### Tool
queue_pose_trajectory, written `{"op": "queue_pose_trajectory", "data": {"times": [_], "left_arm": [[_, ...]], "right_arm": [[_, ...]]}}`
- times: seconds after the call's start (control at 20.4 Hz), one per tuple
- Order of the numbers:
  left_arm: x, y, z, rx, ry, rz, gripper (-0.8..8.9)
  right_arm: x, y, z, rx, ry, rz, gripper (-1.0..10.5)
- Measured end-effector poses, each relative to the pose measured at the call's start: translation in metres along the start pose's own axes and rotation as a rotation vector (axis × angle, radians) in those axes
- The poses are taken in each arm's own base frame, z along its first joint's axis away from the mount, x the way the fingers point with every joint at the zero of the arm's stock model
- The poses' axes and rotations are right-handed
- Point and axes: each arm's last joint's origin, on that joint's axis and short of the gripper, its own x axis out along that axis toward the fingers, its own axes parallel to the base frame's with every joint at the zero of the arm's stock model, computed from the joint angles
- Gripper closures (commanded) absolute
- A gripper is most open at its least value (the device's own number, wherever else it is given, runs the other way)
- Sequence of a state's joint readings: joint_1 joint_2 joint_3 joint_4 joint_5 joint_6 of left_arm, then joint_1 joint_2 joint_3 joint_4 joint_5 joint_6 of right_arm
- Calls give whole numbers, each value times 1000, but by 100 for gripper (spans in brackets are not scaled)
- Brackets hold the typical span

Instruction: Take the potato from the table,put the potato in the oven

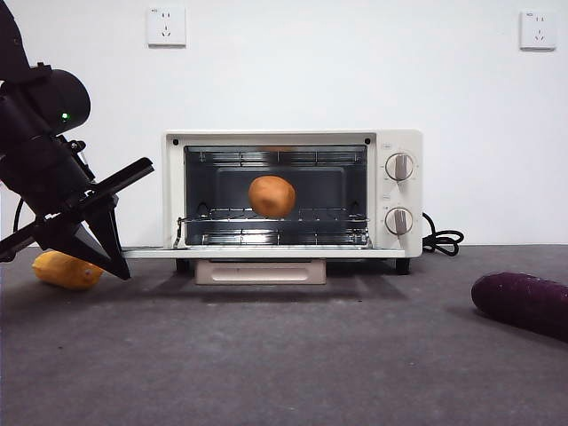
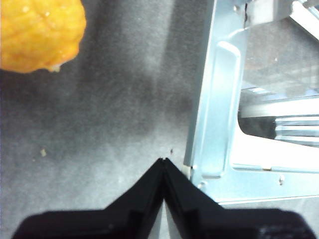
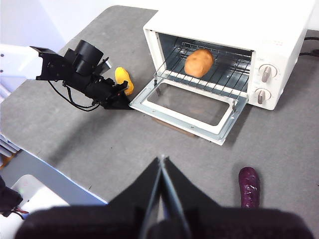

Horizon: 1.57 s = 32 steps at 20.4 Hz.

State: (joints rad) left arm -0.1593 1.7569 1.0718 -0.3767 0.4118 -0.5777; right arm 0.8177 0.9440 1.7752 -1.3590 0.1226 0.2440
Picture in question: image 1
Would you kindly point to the yellow corn cob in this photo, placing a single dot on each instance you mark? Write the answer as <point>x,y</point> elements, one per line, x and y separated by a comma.
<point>66,275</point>

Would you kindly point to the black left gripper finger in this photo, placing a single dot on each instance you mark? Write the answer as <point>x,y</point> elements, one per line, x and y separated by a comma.
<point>111,235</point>
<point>75,242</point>

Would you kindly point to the cream oven knob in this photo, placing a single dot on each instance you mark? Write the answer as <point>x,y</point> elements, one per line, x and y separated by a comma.
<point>398,221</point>
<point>399,167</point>

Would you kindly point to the purple sweet potato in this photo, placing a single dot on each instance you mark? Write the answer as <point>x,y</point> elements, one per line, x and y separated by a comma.
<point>523,304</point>

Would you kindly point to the cream Toshiba toaster oven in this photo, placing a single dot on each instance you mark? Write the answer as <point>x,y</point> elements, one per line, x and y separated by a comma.
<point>399,195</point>

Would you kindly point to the white wall socket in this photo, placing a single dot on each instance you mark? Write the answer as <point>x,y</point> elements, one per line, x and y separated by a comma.
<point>166,26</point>
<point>537,30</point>

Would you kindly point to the brown round potato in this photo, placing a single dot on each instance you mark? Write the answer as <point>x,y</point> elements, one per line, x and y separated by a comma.
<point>271,197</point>

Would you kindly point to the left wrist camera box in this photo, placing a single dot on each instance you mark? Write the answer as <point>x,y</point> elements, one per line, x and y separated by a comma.
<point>80,157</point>

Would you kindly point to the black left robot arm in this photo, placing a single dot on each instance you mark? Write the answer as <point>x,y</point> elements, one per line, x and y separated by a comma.
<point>44,102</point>

